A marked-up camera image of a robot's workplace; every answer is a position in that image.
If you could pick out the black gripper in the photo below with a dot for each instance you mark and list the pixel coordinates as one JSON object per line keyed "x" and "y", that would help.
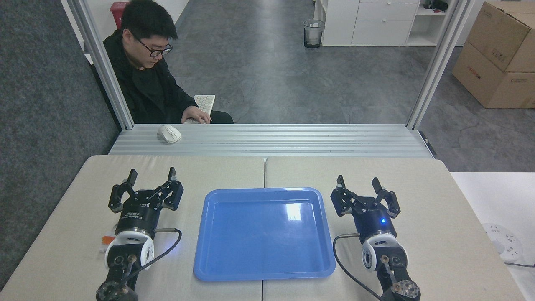
{"x": 374, "y": 219}
{"x": 140, "y": 213}

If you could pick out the white orange switch part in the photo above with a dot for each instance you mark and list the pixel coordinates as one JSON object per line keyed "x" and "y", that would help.
{"x": 107, "y": 240}

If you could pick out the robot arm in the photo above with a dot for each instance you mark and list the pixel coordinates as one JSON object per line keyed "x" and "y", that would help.
{"x": 119, "y": 261}
{"x": 393, "y": 261}

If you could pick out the blue plastic tray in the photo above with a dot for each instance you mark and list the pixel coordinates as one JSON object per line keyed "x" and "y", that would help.
{"x": 263, "y": 238}

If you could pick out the person's hand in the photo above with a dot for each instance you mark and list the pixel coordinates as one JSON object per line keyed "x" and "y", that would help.
{"x": 196, "y": 116}

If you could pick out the white computer mouse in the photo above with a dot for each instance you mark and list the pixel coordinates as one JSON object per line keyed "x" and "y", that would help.
{"x": 169, "y": 133}

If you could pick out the person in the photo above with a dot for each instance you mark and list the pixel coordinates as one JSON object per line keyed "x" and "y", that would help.
{"x": 142, "y": 88}

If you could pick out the white keyboard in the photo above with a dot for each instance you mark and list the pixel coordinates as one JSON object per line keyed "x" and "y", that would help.
{"x": 206, "y": 102}

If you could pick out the white side table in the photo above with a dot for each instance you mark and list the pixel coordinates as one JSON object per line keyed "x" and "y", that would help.
{"x": 493, "y": 200}

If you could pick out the round white power strip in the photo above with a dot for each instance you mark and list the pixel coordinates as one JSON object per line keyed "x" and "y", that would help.
{"x": 503, "y": 242}

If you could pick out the large cardboard box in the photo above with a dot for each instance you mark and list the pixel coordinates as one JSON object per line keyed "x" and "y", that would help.
{"x": 489, "y": 85}

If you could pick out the grey waste bin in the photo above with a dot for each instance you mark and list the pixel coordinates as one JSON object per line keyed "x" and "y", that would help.
{"x": 313, "y": 34}

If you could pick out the white drawer cabinet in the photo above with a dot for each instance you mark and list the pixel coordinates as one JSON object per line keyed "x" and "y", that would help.
{"x": 376, "y": 25}

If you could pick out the red box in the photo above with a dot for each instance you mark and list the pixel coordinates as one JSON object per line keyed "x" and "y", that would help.
{"x": 118, "y": 12}

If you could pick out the small cardboard box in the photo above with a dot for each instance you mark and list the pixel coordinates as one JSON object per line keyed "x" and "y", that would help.
{"x": 501, "y": 37}

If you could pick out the black end bracket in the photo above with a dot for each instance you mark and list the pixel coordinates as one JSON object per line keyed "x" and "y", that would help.
{"x": 428, "y": 144}

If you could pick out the silver aluminium rail bed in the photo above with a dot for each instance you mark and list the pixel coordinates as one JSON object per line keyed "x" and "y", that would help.
{"x": 292, "y": 140}

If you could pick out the silver aluminium post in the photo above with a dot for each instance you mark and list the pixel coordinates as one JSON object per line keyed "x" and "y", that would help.
{"x": 104, "y": 71}
{"x": 436, "y": 67}

